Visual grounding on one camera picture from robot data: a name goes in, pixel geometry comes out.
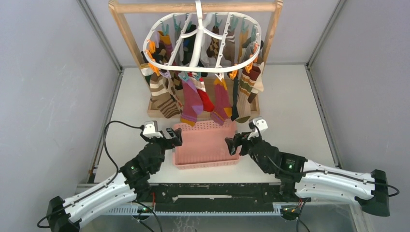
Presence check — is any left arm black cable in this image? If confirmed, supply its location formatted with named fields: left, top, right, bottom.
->
left=102, top=120, right=145, bottom=182

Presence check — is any black sock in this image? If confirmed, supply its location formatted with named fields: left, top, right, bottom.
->
left=231, top=76, right=239, bottom=121

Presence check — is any maroon purple striped sock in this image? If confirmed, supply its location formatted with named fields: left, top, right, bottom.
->
left=180, top=78, right=204, bottom=126

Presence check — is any brown argyle sock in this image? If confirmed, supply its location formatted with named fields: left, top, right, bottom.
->
left=206, top=37, right=220, bottom=59

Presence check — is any pink perforated plastic basket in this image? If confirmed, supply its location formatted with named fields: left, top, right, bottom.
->
left=173, top=120, right=239, bottom=170

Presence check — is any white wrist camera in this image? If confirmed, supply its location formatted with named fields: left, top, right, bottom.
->
left=142, top=120, right=161, bottom=138
left=248, top=116, right=268, bottom=140

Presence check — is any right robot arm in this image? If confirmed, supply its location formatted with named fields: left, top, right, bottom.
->
left=225, top=132, right=399, bottom=217

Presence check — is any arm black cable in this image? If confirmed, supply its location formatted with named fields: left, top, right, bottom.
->
left=102, top=120, right=145, bottom=182
left=249, top=123, right=400, bottom=198

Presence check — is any white oval clip hanger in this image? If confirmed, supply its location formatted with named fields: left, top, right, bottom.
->
left=143, top=0, right=262, bottom=73

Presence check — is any red sock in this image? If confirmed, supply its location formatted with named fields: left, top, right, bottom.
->
left=190, top=77, right=215, bottom=112

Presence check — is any brown white striped sock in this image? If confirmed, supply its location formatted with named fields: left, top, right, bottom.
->
left=149, top=73, right=180, bottom=118

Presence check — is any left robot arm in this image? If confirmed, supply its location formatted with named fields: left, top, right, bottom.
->
left=37, top=128, right=182, bottom=232

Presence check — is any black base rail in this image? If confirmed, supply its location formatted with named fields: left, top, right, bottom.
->
left=120, top=182, right=311, bottom=213

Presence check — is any wooden hanger rack frame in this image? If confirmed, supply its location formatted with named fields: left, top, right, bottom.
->
left=109, top=0, right=283, bottom=120

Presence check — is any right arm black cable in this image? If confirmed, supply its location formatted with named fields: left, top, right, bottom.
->
left=249, top=123, right=400, bottom=198

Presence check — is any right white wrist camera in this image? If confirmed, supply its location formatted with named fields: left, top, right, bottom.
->
left=248, top=116, right=268, bottom=140

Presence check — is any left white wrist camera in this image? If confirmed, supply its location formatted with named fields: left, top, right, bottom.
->
left=142, top=120, right=161, bottom=138

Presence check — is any maroon yellow purple sock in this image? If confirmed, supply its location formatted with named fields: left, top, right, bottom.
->
left=210, top=79, right=232, bottom=126

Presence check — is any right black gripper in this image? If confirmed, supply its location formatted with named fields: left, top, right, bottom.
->
left=224, top=130, right=262, bottom=162

